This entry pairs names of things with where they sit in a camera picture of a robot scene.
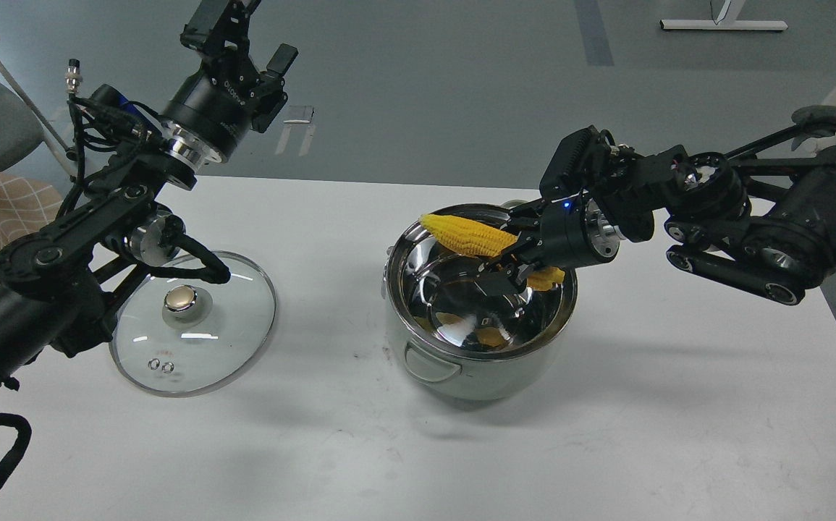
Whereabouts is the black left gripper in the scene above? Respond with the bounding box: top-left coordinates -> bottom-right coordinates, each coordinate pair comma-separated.
161,1 -> 299,163

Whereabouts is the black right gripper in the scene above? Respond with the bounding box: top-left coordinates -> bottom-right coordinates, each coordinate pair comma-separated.
477,199 -> 622,296

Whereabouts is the yellow corn cob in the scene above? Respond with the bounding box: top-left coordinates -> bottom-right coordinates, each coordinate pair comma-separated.
420,213 -> 566,292

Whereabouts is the glass pot lid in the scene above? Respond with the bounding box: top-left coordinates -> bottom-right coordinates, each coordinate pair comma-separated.
110,251 -> 278,398

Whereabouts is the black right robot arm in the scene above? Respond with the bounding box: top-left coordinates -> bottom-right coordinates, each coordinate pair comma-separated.
475,106 -> 836,305

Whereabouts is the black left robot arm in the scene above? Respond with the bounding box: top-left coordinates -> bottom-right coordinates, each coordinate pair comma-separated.
0,1 -> 298,490

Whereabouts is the stainless steel pot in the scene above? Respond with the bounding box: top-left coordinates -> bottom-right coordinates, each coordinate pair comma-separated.
382,222 -> 578,400

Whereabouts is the white desk leg base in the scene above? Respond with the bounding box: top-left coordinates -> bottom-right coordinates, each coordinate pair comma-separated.
659,1 -> 788,33

